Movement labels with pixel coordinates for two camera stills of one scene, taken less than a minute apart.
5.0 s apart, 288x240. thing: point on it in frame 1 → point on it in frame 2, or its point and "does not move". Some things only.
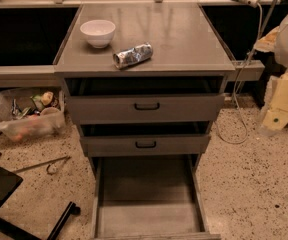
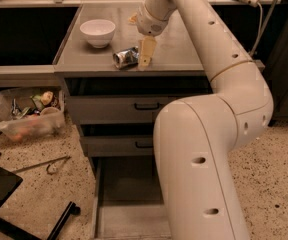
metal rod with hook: (49, 163) does not move
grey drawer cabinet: (144, 81) does not move
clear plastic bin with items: (29, 113) does not move
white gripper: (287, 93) → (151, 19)
